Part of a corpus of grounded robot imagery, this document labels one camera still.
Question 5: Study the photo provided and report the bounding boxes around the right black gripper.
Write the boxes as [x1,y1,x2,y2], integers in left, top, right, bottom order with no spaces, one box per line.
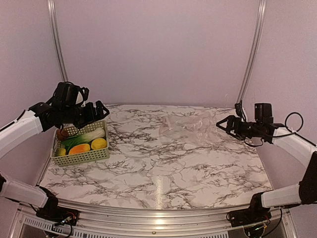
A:
[216,116,262,140]

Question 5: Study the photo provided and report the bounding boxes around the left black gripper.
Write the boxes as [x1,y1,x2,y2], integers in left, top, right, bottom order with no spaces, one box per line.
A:
[62,100,109,129]

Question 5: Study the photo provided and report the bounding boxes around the fake bok choy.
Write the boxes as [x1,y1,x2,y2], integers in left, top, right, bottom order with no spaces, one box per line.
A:
[64,127,106,148]

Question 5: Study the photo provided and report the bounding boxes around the clear zip top bag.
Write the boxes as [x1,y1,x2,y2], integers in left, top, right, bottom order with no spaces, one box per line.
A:
[158,112,220,146]

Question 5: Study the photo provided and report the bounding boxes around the green plastic basket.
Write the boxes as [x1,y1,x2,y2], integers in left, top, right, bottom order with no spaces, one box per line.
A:
[50,120,109,167]

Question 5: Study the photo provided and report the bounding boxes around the fake green yellow pear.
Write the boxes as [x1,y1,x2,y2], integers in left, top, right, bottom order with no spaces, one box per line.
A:
[55,148,67,157]

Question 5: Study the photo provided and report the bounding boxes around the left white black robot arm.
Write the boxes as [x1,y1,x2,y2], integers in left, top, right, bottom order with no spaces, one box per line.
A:
[0,82,109,221]

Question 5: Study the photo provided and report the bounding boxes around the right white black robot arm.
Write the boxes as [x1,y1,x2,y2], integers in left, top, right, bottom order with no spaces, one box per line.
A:
[216,103,317,222]

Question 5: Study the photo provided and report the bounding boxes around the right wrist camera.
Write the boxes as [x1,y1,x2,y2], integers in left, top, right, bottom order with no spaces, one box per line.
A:
[234,100,247,121]

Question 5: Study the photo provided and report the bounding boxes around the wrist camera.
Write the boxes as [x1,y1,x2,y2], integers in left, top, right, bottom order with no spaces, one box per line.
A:
[75,87,89,107]
[234,100,247,121]

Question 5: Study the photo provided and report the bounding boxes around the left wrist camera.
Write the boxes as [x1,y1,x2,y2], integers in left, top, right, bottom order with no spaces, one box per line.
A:
[75,87,89,107]

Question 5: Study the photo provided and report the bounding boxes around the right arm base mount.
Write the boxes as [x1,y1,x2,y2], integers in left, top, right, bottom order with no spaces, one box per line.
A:
[226,208,271,227]

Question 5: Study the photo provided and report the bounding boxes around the right aluminium frame post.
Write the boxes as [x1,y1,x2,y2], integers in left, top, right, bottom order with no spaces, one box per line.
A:
[236,0,267,103]

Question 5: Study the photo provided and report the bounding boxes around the aluminium frame post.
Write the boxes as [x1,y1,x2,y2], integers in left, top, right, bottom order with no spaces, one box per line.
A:
[47,0,69,82]
[236,0,267,103]

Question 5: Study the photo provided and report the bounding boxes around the left aluminium frame post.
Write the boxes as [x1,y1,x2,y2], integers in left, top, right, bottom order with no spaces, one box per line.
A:
[47,0,69,82]

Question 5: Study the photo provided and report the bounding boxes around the front aluminium rail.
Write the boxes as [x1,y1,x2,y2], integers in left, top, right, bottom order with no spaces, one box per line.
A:
[9,195,298,238]

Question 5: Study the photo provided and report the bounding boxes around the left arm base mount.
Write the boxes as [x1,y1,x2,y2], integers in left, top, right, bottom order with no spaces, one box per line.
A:
[36,206,79,226]

